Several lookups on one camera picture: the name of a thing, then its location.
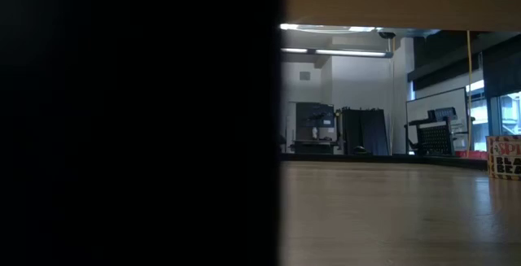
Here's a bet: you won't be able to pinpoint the wooden shelf board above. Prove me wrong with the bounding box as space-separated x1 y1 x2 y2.
282 0 521 33

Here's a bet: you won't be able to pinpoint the dark workbench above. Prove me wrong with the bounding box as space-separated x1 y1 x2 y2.
291 137 341 155

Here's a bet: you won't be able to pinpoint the ceiling light panel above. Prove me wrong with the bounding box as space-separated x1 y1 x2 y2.
279 23 378 34

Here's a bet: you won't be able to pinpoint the black curtain panels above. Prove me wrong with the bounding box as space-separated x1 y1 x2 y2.
340 107 391 156

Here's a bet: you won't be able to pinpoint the long ceiling light strip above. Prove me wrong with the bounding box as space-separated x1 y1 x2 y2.
279 46 394 59

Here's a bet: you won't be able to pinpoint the orange and white can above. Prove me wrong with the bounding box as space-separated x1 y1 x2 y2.
0 0 284 266

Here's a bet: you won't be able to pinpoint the whiteboard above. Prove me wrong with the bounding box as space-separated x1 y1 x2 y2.
405 86 470 155

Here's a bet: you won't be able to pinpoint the black pegboard cart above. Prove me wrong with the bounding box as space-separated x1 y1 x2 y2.
404 107 476 157

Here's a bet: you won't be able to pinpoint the red storage bins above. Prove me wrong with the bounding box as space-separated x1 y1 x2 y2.
454 149 488 161

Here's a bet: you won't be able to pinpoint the yellow patterned black beans can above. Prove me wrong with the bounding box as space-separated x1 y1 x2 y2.
485 134 521 182

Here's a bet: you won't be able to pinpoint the dark wall monitor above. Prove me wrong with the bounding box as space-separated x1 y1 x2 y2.
295 102 336 129

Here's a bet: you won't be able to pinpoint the black aluminium table frame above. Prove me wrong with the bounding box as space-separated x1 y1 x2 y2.
279 152 489 172

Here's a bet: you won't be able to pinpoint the yellow cable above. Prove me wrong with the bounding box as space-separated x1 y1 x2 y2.
465 29 474 156

